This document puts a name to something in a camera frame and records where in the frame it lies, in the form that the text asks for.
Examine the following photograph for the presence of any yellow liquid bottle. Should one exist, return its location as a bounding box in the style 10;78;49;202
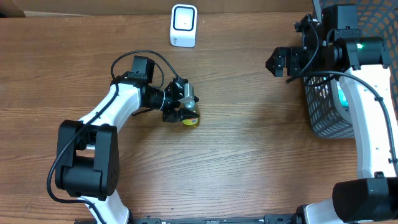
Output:
182;100;201;128

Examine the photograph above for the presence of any teal tissue pack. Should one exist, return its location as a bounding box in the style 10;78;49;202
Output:
338;89;349;111

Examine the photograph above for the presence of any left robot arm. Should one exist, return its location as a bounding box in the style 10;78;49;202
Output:
47;51;200;223

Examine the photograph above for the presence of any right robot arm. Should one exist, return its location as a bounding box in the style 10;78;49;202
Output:
264;1;397;223

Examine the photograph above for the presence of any white barcode scanner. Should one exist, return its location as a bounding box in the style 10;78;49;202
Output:
170;4;198;48

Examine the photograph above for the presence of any grey plastic basket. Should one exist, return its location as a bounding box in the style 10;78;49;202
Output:
303;0;398;139

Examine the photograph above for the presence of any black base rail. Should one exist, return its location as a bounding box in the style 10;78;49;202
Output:
74;213;304;224

